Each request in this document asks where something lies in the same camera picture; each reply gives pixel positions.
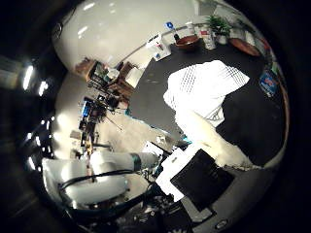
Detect brown wooden bowl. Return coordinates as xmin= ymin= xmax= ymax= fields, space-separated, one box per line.
xmin=175 ymin=34 xmax=200 ymax=50

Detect white cloth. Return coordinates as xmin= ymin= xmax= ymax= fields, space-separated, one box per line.
xmin=162 ymin=59 xmax=251 ymax=129

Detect blue computer monitor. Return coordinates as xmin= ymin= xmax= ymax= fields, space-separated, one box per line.
xmin=259 ymin=69 xmax=280 ymax=98

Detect black cable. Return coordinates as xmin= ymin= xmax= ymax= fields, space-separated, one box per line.
xmin=57 ymin=169 xmax=139 ymax=192

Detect wooden shelf with clutter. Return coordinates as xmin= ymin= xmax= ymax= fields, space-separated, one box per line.
xmin=74 ymin=57 xmax=144 ymax=108

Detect green plant small white pot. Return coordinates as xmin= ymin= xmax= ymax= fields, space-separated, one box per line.
xmin=205 ymin=14 xmax=233 ymax=46

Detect dark equipment rack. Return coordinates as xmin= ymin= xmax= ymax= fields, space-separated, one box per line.
xmin=77 ymin=95 xmax=130 ymax=156

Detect bushy plant large white pot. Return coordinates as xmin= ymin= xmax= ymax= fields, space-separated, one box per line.
xmin=231 ymin=18 xmax=258 ymax=47

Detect white cardboard box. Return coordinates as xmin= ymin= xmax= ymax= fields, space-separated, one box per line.
xmin=145 ymin=32 xmax=173 ymax=62

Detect white and red can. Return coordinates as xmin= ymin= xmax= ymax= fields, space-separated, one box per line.
xmin=198 ymin=25 xmax=218 ymax=50

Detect white cup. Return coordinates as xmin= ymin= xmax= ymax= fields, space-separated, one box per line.
xmin=185 ymin=20 xmax=196 ymax=35

